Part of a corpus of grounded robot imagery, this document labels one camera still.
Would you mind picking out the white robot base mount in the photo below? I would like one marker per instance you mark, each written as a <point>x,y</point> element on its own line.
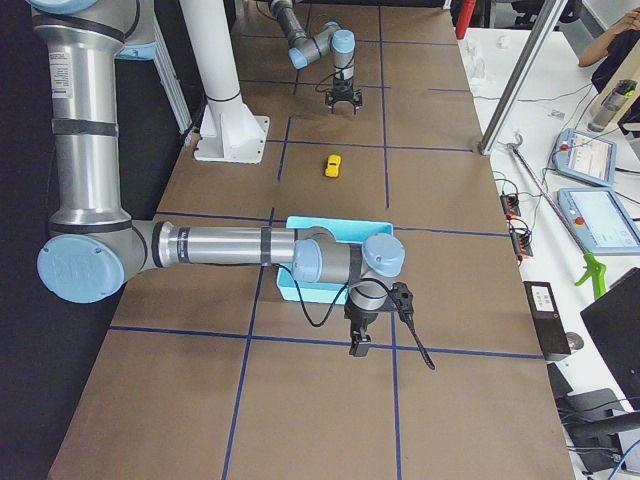
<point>229,131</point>

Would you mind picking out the grey water bottle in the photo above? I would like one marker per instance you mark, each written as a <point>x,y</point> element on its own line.
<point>612,103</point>

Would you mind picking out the person forearm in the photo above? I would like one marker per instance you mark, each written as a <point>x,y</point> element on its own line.
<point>598,48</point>

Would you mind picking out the teach pendant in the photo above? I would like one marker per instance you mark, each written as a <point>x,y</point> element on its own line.
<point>599,221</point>
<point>585,157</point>

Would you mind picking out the black flat remote box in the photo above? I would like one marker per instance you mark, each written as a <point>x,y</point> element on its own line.
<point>547,322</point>

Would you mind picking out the yellow beetle toy car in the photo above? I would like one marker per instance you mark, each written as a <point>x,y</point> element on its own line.
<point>333,165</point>

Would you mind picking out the reacher grabber tool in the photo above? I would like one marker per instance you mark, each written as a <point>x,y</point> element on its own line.
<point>594,269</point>

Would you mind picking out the aluminium frame post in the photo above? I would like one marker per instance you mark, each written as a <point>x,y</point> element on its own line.
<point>547,19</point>

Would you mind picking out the near teach pendant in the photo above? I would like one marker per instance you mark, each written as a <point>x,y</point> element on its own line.
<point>599,221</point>

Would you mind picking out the black power connector block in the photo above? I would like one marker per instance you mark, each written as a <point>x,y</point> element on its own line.
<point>510,205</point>

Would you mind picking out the far teach pendant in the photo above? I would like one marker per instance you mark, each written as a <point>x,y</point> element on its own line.
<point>585,157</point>

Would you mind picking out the light blue plastic bin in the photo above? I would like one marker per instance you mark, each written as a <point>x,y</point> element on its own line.
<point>344,231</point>

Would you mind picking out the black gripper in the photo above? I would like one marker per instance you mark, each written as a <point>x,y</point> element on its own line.
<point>343,88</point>
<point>357,320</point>

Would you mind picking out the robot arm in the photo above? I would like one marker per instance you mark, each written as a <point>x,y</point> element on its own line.
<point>306,49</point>
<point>102,234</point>

